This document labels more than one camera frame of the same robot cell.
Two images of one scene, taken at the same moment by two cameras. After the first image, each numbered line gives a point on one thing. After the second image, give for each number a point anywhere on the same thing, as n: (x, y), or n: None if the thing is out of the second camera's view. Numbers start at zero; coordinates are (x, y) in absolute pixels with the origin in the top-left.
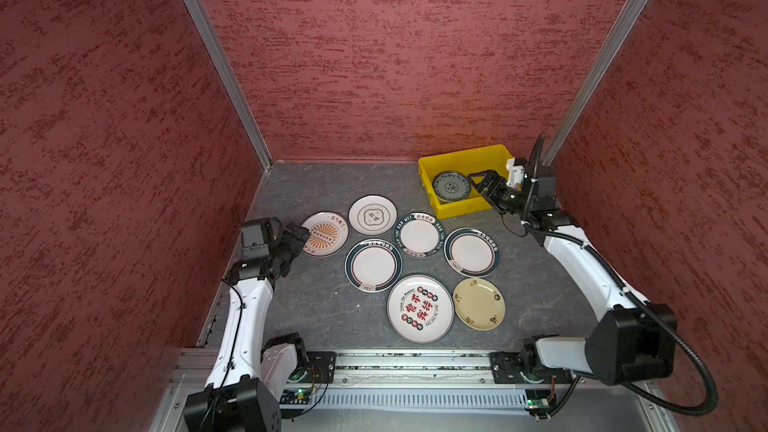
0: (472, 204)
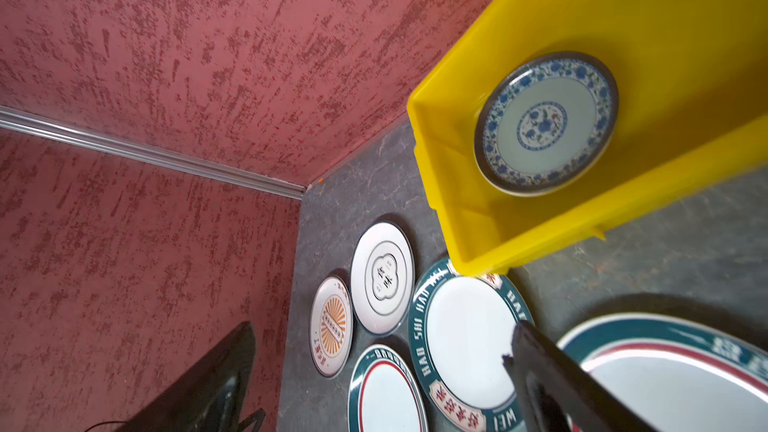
0: (683, 39)
